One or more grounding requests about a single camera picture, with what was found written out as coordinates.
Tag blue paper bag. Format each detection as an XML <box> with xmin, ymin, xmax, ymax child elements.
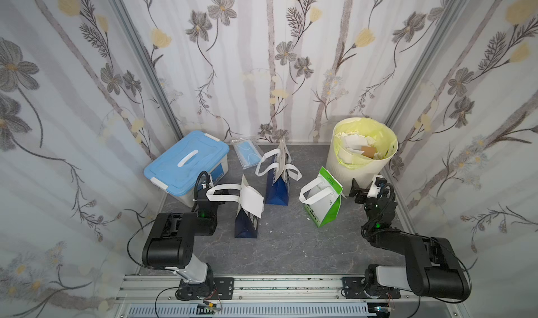
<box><xmin>255</xmin><ymin>139</ymin><xmax>302</xmax><ymax>206</ymax></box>
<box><xmin>206</xmin><ymin>175</ymin><xmax>261</xmax><ymax>239</ymax></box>

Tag white receipt paper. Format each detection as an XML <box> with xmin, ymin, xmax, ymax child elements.
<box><xmin>240</xmin><ymin>186</ymin><xmax>264</xmax><ymax>219</ymax></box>

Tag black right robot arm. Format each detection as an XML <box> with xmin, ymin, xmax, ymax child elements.
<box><xmin>349</xmin><ymin>175</ymin><xmax>472</xmax><ymax>303</ymax></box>

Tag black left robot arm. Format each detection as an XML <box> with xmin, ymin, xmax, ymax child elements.
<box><xmin>142</xmin><ymin>171</ymin><xmax>239</xmax><ymax>301</ymax></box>

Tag cream trash bin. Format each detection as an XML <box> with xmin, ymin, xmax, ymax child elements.
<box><xmin>326</xmin><ymin>118</ymin><xmax>398</xmax><ymax>193</ymax></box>

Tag green white paper bag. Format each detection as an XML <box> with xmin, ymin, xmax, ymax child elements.
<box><xmin>299</xmin><ymin>167</ymin><xmax>343</xmax><ymax>228</ymax></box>

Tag yellow-green bin liner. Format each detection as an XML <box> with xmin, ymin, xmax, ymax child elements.
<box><xmin>332</xmin><ymin>118</ymin><xmax>399</xmax><ymax>170</ymax></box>

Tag bagged blue face masks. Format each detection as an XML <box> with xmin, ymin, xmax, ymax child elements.
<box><xmin>231</xmin><ymin>138</ymin><xmax>263</xmax><ymax>169</ymax></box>

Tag blue lidded storage box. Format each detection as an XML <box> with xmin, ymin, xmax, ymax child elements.
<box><xmin>144</xmin><ymin>130</ymin><xmax>230</xmax><ymax>208</ymax></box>

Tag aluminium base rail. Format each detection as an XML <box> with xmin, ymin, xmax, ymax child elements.
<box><xmin>107</xmin><ymin>275</ymin><xmax>469</xmax><ymax>317</ymax></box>

